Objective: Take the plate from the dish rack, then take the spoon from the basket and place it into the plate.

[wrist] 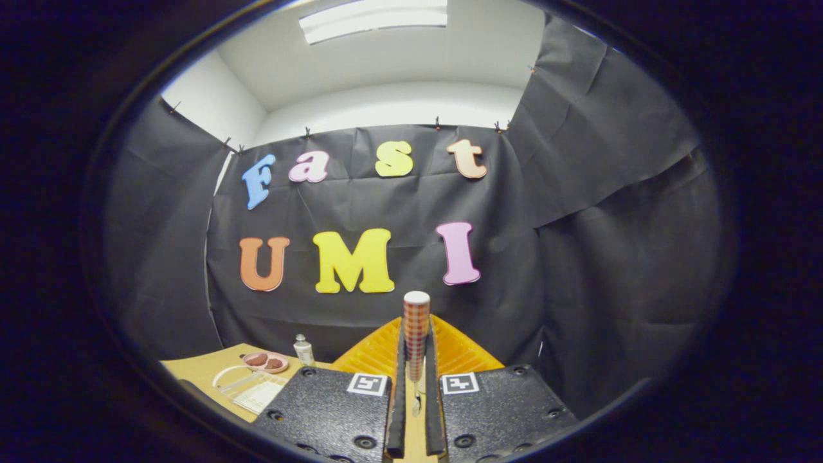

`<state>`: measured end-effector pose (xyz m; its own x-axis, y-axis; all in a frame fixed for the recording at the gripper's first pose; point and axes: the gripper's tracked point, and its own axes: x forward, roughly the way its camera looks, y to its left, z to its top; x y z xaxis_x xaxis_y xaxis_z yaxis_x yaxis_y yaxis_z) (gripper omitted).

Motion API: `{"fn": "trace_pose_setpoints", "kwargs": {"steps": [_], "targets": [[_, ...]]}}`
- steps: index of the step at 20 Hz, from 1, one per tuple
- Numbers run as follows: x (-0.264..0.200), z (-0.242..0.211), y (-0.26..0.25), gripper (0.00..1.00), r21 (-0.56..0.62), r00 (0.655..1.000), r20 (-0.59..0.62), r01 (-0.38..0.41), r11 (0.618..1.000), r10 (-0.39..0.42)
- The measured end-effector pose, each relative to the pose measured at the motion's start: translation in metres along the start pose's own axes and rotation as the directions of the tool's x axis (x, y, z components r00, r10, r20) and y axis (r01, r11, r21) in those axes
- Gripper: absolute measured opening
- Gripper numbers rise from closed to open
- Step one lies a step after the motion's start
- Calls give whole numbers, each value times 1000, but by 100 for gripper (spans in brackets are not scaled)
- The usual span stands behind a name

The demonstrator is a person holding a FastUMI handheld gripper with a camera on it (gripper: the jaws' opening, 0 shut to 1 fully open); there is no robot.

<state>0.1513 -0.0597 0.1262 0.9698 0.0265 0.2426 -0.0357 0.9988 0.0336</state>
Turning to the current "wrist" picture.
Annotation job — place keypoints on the pink oval dish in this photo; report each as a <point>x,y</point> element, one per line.
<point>254,368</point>

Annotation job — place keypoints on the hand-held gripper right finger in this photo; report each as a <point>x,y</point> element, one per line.
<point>432,418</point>

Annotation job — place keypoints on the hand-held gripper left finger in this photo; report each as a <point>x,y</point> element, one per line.
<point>398,411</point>

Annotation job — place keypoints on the clear bottle with green liquid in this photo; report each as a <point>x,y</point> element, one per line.
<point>304,352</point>

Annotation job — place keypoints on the white drainer mat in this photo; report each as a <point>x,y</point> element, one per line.
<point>260,397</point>

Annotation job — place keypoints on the white ceiling light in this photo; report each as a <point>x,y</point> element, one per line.
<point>373,19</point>

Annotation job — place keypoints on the brown food piece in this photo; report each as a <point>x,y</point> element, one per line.
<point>256,359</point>
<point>274,364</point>

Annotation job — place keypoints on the black backdrop cloth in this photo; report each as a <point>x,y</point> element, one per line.
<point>578,257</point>

